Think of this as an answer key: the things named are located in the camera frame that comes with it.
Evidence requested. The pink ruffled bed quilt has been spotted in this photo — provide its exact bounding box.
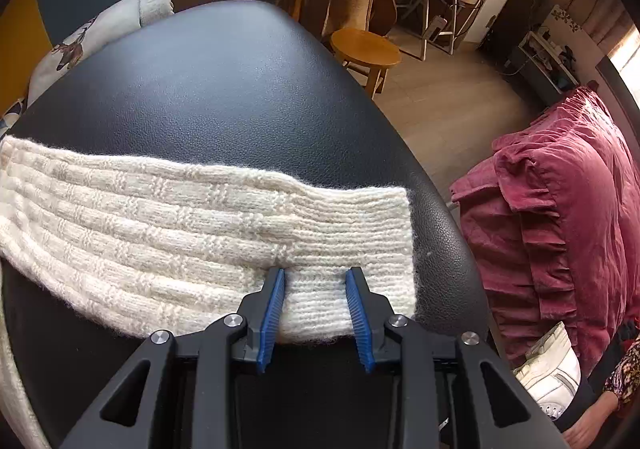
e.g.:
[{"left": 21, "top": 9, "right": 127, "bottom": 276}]
[{"left": 450, "top": 86, "right": 639, "bottom": 373}]

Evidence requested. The round wooden stool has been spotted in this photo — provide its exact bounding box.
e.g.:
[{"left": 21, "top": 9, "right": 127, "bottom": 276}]
[{"left": 330, "top": 28, "right": 401, "bottom": 99}]

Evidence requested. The black leather ottoman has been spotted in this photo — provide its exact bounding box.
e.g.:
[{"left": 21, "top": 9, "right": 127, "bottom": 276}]
[{"left": 2, "top": 1, "right": 488, "bottom": 448}]

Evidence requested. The geometric pattern pillow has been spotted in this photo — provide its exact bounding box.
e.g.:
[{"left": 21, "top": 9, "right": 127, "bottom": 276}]
[{"left": 0, "top": 97, "right": 27, "bottom": 139}]

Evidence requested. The white deer print pillow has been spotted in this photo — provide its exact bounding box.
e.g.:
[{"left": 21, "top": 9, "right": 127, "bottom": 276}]
[{"left": 27, "top": 0, "right": 144, "bottom": 108}]

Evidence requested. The low white shelf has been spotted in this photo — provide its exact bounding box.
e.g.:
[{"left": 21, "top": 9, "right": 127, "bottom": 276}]
[{"left": 504, "top": 31, "right": 579, "bottom": 106}]

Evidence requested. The woven basket bag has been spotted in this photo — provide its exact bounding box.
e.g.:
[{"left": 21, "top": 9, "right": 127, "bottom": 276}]
[{"left": 321, "top": 0, "right": 373, "bottom": 40}]

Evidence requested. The person's floral sleeve forearm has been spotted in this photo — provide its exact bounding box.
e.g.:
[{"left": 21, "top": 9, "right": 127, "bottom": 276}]
[{"left": 563, "top": 337, "right": 639, "bottom": 449}]

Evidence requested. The cream knitted sweater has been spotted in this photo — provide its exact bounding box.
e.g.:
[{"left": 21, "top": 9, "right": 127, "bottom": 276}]
[{"left": 0, "top": 134, "right": 418, "bottom": 449}]

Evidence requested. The white cabinet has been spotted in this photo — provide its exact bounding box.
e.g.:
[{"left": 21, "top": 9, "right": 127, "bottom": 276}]
[{"left": 464, "top": 0, "right": 507, "bottom": 45}]

